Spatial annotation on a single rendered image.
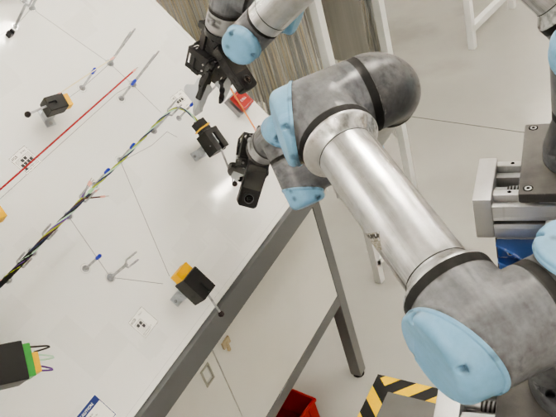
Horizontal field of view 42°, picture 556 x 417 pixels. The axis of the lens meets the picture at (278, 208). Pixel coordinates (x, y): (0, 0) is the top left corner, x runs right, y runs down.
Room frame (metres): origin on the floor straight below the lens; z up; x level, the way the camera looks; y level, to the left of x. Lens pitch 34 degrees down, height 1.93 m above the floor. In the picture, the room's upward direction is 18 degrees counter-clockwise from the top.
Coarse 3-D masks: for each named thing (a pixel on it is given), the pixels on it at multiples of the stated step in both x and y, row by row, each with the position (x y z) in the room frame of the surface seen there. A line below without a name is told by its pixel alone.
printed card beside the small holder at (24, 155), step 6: (18, 150) 1.40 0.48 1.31; (24, 150) 1.41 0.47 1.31; (12, 156) 1.39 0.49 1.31; (18, 156) 1.39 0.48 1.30; (24, 156) 1.40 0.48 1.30; (30, 156) 1.40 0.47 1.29; (12, 162) 1.37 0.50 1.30; (18, 162) 1.38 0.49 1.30; (24, 162) 1.38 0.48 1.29; (36, 162) 1.39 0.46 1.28; (30, 168) 1.38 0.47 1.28
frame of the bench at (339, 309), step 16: (320, 208) 1.70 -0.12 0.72; (320, 224) 1.68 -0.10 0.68; (336, 272) 1.69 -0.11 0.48; (336, 288) 1.67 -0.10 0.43; (336, 304) 1.65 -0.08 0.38; (336, 320) 1.69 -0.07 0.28; (320, 336) 1.55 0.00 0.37; (352, 336) 1.68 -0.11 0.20; (304, 352) 1.48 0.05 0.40; (352, 352) 1.67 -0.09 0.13; (352, 368) 1.68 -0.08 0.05; (288, 384) 1.39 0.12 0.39; (272, 416) 1.31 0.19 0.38
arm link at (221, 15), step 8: (216, 0) 1.45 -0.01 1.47; (224, 0) 1.44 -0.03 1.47; (232, 0) 1.43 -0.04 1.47; (240, 0) 1.42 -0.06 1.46; (208, 8) 1.48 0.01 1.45; (216, 8) 1.45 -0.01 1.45; (224, 8) 1.44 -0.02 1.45; (232, 8) 1.44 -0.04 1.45; (240, 8) 1.43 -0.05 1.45; (216, 16) 1.46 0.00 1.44; (224, 16) 1.45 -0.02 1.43; (232, 16) 1.45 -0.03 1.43; (240, 16) 1.46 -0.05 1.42
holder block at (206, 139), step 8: (216, 128) 1.54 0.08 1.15; (200, 136) 1.53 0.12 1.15; (208, 136) 1.51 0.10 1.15; (216, 136) 1.52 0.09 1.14; (200, 144) 1.53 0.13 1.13; (208, 144) 1.51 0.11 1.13; (216, 144) 1.50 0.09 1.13; (224, 144) 1.51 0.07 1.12; (208, 152) 1.51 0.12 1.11; (216, 152) 1.50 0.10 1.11
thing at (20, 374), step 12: (0, 348) 0.94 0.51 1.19; (12, 348) 0.94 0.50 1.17; (0, 360) 0.92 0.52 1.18; (12, 360) 0.93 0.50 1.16; (24, 360) 0.93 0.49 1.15; (0, 372) 0.91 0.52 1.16; (12, 372) 0.91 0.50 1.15; (24, 372) 0.92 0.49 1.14; (0, 384) 0.89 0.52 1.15; (12, 384) 0.91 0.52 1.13
